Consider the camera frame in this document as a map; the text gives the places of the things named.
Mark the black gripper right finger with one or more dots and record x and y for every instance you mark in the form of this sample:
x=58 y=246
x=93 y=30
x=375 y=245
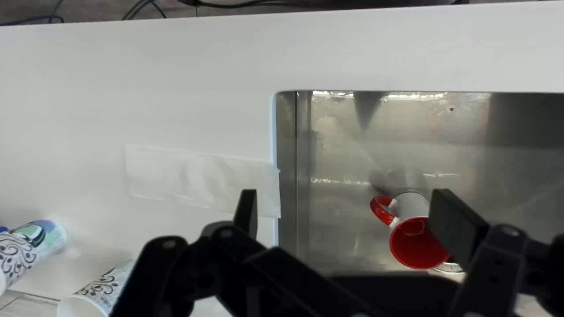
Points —
x=500 y=264

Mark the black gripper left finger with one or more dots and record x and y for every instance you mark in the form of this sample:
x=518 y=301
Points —
x=170 y=275

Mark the white patterned tube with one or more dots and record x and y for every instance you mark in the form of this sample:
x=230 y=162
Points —
x=98 y=292

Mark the red and white mug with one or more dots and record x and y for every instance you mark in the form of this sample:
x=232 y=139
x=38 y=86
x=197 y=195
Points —
x=412 y=243

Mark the patterned white cup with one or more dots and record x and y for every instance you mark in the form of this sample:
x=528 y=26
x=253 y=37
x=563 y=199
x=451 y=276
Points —
x=24 y=248

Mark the stainless steel sink basin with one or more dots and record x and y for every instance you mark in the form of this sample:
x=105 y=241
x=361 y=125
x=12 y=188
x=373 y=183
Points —
x=341 y=176

